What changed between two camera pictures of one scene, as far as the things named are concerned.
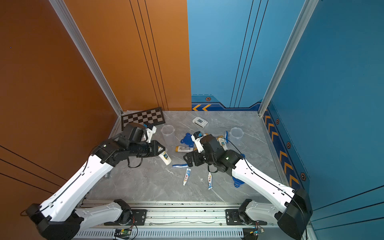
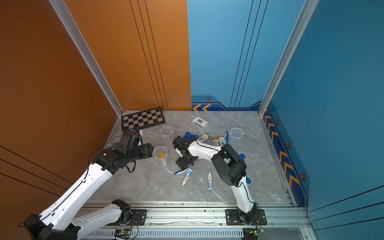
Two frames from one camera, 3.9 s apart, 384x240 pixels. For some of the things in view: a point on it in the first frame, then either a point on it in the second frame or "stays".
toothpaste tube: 188,172 stays
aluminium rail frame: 183,221 stays
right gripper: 189,160 → 181,164
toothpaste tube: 210,181 stays
